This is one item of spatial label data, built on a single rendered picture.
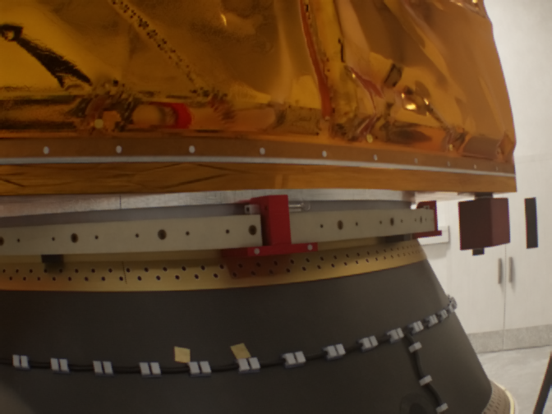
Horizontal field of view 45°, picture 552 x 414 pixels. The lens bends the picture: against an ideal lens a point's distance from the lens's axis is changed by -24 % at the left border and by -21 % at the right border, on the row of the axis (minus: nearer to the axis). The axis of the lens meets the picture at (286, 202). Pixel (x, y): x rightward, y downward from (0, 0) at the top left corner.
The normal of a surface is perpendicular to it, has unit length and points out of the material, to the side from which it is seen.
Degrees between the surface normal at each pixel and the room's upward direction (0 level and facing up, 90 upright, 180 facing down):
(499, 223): 90
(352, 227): 90
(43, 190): 90
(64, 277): 62
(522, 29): 90
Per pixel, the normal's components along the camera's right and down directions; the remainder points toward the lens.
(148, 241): 0.36, -0.07
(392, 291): 0.68, -0.55
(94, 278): 0.19, -0.53
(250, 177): 0.73, -0.09
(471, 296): -0.66, 0.01
